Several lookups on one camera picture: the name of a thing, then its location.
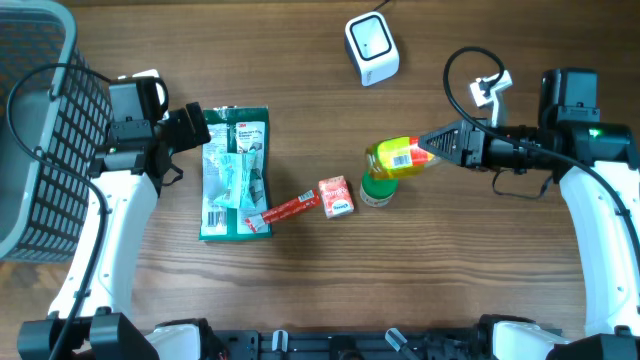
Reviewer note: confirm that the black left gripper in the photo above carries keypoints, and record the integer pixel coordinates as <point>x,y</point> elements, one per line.
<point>184,137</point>

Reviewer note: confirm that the yellow liquid bottle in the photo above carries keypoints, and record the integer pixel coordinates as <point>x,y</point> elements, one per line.
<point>397,158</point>

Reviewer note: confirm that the white barcode scanner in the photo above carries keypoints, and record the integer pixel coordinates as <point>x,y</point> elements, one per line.
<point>371,48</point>

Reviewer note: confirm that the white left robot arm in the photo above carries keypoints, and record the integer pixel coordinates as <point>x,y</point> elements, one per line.
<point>88,318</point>

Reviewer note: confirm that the pink tissue box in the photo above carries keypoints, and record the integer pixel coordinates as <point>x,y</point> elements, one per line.
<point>336,197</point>

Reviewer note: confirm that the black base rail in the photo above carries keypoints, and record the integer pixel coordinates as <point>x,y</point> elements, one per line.
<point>360,344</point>

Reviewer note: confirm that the green 3M package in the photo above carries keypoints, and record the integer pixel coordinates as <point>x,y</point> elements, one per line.
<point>234,130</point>

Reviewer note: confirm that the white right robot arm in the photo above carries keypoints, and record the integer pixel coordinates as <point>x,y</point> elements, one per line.
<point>596,166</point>

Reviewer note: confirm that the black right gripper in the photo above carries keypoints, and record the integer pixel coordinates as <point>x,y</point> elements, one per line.
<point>471,148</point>

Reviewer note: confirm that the teal small packet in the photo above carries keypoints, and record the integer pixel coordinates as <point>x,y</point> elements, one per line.
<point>235,176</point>

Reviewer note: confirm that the red stick packet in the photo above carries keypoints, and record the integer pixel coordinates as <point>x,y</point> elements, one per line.
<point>301,203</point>

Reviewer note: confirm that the green lid jar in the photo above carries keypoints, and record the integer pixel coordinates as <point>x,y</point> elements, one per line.
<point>377,193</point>

